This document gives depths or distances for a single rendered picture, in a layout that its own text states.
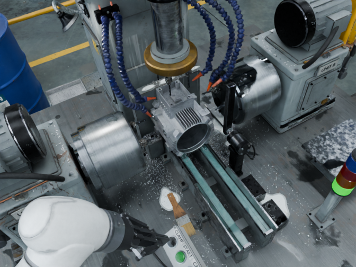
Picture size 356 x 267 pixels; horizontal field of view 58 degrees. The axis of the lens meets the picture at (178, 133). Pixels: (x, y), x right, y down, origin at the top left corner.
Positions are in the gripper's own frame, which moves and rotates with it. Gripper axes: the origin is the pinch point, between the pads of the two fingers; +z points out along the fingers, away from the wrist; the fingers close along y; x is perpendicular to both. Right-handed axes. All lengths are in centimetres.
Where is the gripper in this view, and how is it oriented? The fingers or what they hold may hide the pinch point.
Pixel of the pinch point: (158, 239)
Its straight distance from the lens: 92.7
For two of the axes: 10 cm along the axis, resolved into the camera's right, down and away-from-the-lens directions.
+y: -4.8, -6.6, 5.7
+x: -7.4, 6.6, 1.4
